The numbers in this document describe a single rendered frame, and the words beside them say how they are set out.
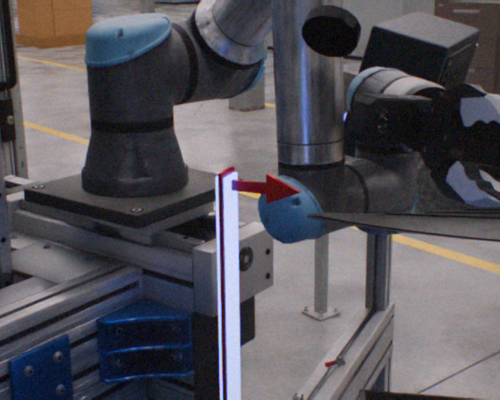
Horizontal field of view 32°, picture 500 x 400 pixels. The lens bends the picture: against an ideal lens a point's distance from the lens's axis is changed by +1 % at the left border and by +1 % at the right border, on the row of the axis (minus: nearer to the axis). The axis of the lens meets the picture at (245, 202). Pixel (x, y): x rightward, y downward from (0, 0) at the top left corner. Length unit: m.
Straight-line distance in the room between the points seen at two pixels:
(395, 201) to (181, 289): 0.31
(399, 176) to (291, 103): 0.18
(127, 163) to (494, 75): 6.33
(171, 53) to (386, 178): 0.35
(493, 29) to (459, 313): 4.24
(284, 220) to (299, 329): 2.29
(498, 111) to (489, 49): 6.60
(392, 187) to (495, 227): 0.44
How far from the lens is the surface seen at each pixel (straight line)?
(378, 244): 1.21
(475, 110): 0.80
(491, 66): 7.36
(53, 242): 1.29
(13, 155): 2.78
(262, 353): 3.02
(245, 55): 1.20
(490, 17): 7.35
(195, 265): 1.10
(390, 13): 10.39
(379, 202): 0.99
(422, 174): 2.67
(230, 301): 0.70
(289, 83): 0.91
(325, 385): 1.04
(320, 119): 0.91
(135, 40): 1.14
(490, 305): 3.52
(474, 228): 0.57
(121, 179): 1.16
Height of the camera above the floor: 1.36
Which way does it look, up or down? 17 degrees down
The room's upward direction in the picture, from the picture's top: 1 degrees counter-clockwise
